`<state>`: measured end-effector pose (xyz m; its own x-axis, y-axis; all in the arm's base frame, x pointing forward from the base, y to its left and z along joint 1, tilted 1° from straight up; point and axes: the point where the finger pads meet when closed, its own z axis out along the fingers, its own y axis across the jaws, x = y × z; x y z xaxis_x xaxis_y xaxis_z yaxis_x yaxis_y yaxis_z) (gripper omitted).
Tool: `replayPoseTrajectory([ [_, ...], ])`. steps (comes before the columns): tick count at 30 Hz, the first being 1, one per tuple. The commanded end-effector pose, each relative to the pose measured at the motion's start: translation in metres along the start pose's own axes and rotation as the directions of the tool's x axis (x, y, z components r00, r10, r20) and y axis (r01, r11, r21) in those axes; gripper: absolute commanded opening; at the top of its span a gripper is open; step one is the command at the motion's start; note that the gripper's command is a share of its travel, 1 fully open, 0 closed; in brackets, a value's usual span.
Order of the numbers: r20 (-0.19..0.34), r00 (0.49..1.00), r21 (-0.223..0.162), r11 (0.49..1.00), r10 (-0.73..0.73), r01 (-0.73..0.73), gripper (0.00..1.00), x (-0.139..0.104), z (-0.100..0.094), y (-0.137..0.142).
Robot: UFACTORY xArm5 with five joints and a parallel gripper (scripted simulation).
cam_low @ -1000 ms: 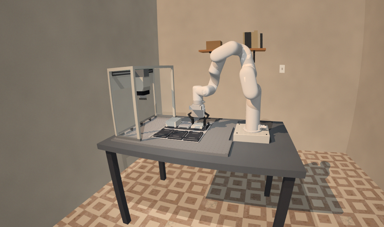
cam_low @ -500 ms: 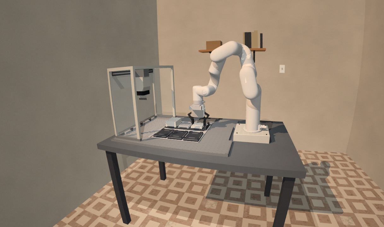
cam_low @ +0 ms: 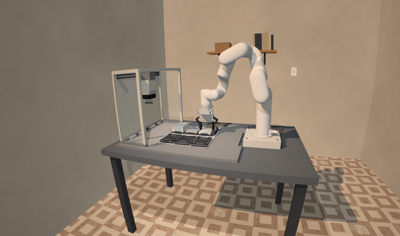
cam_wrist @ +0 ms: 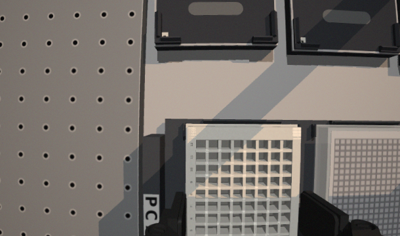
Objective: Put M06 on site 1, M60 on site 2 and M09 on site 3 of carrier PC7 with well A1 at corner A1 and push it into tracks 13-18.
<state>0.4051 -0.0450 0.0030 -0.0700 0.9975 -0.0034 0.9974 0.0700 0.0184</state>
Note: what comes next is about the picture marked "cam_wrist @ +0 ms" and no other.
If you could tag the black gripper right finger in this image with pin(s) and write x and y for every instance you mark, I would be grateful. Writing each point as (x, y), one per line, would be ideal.
(318, 217)

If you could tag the grey perforated base plate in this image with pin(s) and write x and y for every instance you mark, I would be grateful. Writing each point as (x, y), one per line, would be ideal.
(69, 92)

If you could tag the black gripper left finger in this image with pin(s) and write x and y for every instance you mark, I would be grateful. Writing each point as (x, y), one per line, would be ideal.
(172, 221)

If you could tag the grey multi-well plate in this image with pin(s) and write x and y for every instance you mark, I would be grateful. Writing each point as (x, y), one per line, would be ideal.
(357, 169)

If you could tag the white well plate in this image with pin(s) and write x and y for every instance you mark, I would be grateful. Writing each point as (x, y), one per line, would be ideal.
(274, 186)

